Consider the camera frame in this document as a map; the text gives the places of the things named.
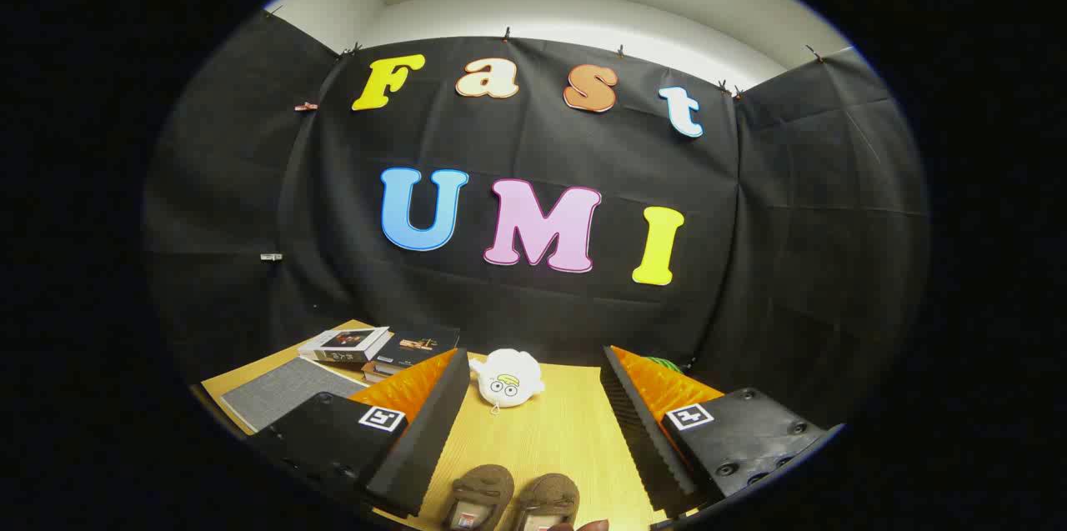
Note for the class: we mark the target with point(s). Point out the dark blue book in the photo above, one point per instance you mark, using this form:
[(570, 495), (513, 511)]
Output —
[(417, 343)]

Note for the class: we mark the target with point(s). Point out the white plush toy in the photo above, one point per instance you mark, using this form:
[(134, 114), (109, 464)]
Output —
[(504, 373)]

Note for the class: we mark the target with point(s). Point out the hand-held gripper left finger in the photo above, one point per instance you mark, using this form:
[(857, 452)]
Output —
[(425, 439)]

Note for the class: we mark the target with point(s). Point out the brown cover book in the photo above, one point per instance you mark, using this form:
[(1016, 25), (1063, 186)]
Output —
[(379, 371)]

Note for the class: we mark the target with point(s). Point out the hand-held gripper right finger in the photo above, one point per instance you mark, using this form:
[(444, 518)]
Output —
[(642, 439)]

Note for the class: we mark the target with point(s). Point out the grey fabric storage box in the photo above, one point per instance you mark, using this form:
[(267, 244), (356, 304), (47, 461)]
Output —
[(283, 393)]

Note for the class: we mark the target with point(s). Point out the white cover book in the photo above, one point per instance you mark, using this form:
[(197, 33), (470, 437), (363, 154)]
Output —
[(346, 341)]

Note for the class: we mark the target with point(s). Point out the watermelon slice plush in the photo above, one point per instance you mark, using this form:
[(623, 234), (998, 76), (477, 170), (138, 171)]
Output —
[(663, 362)]

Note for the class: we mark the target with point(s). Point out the black backdrop cloth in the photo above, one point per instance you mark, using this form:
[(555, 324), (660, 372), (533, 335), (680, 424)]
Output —
[(517, 139)]

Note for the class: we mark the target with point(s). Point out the brown fuzzy shoe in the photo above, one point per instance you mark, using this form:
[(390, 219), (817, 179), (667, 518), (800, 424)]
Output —
[(479, 493), (546, 502)]

